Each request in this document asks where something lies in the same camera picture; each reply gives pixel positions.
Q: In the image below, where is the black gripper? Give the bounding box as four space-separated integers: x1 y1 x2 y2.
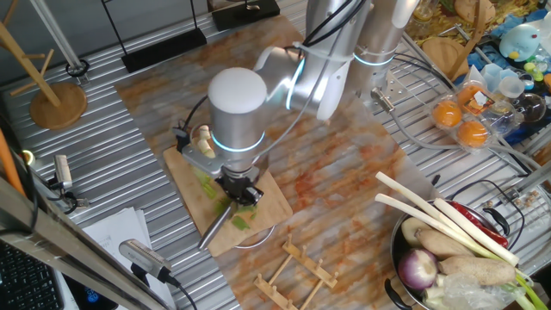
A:
217 167 265 207

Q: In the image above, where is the steel kitchen cleaver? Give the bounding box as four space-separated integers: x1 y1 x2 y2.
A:
197 152 270 251

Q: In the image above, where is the wooden cutting board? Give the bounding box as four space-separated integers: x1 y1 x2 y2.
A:
162 144 294 258

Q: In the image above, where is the orange marble pattern mat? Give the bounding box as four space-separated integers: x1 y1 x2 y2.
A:
114 15 436 310

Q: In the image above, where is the wooden knife rack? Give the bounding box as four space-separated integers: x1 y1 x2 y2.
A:
252 234 340 310

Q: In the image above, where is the white paper stack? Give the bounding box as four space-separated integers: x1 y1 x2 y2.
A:
81 207 177 310

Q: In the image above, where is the black stand base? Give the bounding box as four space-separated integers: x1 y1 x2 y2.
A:
101 0 208 73
210 0 281 32

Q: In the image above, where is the black cooking pot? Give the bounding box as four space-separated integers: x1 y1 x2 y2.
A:
384 200 512 310

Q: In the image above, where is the pale potato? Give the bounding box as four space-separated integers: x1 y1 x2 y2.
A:
400 217 434 248

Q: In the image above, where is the metal clamp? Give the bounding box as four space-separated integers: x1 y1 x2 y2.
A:
46 153 90 215

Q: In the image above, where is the red onion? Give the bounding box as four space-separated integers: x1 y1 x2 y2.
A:
397 248 440 291

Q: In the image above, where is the brown yam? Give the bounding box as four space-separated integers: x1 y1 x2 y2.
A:
415 228 475 260
438 256 517 287

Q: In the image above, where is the round wooden disc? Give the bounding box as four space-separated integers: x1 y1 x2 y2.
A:
0 0 89 131

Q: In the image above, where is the round orange fruit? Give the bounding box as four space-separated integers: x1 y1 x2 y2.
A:
456 120 489 149
431 100 463 129
456 84 487 109

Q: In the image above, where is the red chili pepper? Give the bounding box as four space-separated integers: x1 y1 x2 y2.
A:
449 201 511 249

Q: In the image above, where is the black keyboard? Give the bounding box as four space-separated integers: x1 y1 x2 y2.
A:
0 240 65 310

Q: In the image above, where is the orange tube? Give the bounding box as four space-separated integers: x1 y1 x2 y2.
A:
0 127 27 198

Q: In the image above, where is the silver tripod pole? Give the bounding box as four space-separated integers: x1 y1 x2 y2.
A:
28 0 91 86

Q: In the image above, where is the wooden round base stand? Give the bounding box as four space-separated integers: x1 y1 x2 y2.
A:
421 0 488 82

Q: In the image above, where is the clear plastic bag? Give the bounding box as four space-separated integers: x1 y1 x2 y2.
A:
442 271 526 310

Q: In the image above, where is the blue cloth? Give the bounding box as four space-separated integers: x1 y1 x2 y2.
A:
455 7 551 146

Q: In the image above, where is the translucent blue plastic cup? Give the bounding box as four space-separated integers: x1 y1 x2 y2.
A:
480 63 518 92

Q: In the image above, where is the translucent white plastic cup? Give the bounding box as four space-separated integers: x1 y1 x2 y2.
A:
498 76 526 100

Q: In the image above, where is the clear glass goblet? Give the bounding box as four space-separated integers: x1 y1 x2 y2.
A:
511 92 548 124

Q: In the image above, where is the blue plush toy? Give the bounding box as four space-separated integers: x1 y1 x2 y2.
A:
498 23 542 63

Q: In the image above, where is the ribbed grey camera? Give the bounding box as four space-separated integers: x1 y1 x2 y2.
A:
118 239 173 284

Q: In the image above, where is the grey robot hose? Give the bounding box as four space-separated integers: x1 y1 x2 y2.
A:
370 87 543 171

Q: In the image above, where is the aluminium frame bar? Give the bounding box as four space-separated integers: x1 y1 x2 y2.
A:
0 176 171 310

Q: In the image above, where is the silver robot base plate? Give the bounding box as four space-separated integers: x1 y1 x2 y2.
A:
344 53 410 109

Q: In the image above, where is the thin black cable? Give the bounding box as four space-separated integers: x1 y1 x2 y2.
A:
447 179 527 251

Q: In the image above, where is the aluminium profile rail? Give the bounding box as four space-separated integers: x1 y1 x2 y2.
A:
501 161 551 203

